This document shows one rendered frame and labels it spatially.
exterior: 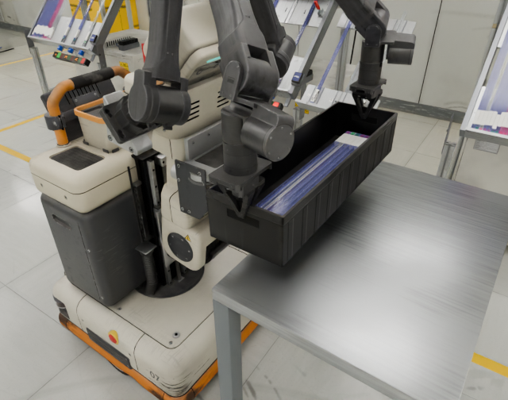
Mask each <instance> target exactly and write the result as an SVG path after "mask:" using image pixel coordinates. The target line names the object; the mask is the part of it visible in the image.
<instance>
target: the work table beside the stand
mask: <svg viewBox="0 0 508 400"><path fill-rule="evenodd" d="M507 242H508V196H507V195H504V194H499V193H495V192H493V191H489V190H484V189H482V188H478V187H474V186H470V185H467V184H464V183H459V182H457V181H453V180H451V179H445V178H442V177H439V176H436V175H431V174H428V173H425V172H422V171H417V170H414V169H411V168H408V167H403V166H400V165H397V164H394V163H389V162H386V161H382V162H381V163H380V164H379V165H378V166H377V167H376V168H375V169H374V170H373V171H372V172H371V174H370V175H369V176H368V177H367V178H366V179H365V180H364V181H363V182H362V183H361V184H360V185H359V186H358V187H357V188H356V189H355V190H354V191H353V192H352V193H351V194H350V195H349V196H348V198H347V199H346V200H345V201H344V202H343V203H342V204H341V205H340V206H339V207H338V208H337V210H336V211H335V212H334V213H333V214H332V215H331V216H330V217H329V218H328V219H327V220H326V221H325V223H324V224H323V225H322V226H321V227H320V228H319V229H318V230H317V231H316V232H315V233H314V234H313V236H312V237H311V238H310V239H309V240H308V241H307V242H306V243H305V244H304V245H303V246H302V247H301V248H300V249H299V250H298V251H297V252H296V253H295V254H294V255H293V256H292V257H291V259H290V260H289V261H288V262H287V263H286V264H285V265H284V266H283V267H280V266H278V265H275V264H273V263H270V262H268V261H266V260H263V259H261V258H260V257H258V256H254V255H253V254H251V253H249V254H248V255H247V256H246V257H245V258H244V259H243V260H242V261H241V262H239V264H238V265H237V266H235V268H234V269H232V270H231V271H230V272H229V273H228V274H227V275H226V276H225V277H224V278H223V279H222V280H220V281H219V282H218V283H217V284H216V285H215V286H214V287H213V288H212V295H213V306H214V325H215V336H216V346H217V365H218V376H219V387H220V397H221V400H243V391H242V361H241V315H242V316H244V317H246V318H248V319H249V320H251V321H254V322H255V323H256V324H258V325H261V326H262V327H264V328H265V329H268V330H269V331H271V332H273V333H274V334H276V335H278V336H280V337H282V338H283V339H285V340H288V341H289V342H291V343H292V344H295V345H296V346H298V347H300V348H301V349H303V350H305V351H307V352H308V353H310V354H312V355H314V356H316V357H317V358H319V359H321V360H323V361H325V362H326V363H328V364H330V365H332V366H334V367H335V368H337V369H339V370H341V371H343V372H344V373H346V374H348V375H350V376H352V377H353V378H355V379H357V380H359V381H361V382H362V383H364V384H366V385H368V386H369V387H371V388H373V389H375V390H377V391H378V392H380V393H382V394H384V395H386V396H387V397H388V398H391V399H393V400H460V396H461V393H462V390H463V388H464V383H465V380H466V378H467V374H468V370H469V367H470V364H471V360H472V357H473V354H474V351H475V346H476V344H477V341H478V338H479V334H480V330H481V328H482V325H483V320H484V318H485V315H486V312H487V307H488V304H489V301H490V299H491V294H492V291H493V289H494V285H495V281H496V279H497V275H498V271H499V268H500V265H501V262H502V258H503V255H504V252H505V249H506V245H507Z"/></svg>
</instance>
